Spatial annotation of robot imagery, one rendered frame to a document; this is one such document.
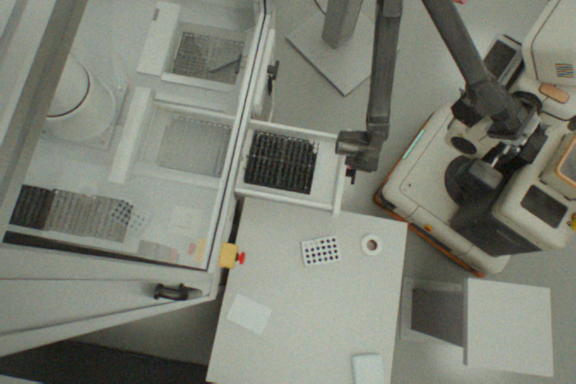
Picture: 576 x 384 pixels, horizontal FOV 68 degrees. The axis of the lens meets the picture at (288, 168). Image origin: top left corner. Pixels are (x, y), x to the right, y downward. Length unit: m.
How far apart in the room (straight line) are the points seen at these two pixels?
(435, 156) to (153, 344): 1.65
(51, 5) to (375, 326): 1.36
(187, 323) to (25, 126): 2.01
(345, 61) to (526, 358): 1.70
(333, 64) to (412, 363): 1.63
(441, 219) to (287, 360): 1.02
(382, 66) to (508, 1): 2.10
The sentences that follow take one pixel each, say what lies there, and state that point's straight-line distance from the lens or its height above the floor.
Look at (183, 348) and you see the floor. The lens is 2.31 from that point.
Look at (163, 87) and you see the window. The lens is 0.62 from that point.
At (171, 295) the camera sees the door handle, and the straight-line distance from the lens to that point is 0.73.
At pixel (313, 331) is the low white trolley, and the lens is 1.50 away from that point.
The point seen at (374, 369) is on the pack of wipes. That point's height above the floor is 0.80.
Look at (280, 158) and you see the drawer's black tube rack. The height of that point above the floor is 0.90.
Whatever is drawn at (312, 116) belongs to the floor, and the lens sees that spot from 2.43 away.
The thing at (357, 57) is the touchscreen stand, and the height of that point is 0.04.
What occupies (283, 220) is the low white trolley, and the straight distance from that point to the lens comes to 1.50.
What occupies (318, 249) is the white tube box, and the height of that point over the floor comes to 0.77.
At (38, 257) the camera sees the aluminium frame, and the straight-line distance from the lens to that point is 0.39.
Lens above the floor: 2.25
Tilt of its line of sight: 75 degrees down
